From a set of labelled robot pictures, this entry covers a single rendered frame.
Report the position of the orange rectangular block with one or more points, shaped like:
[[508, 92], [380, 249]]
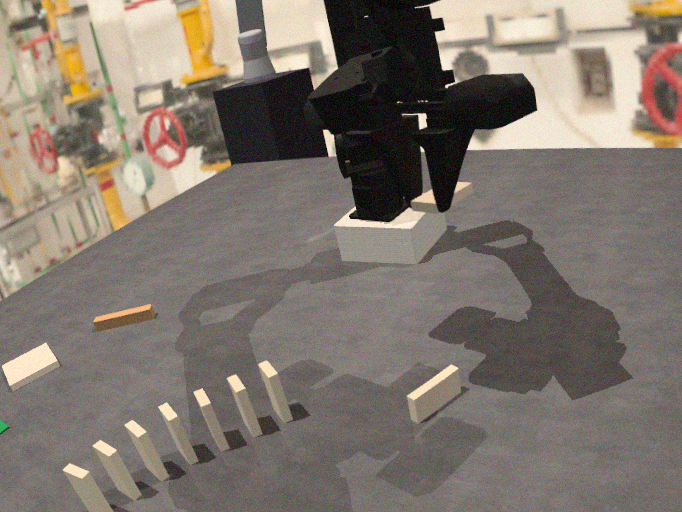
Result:
[[124, 317]]

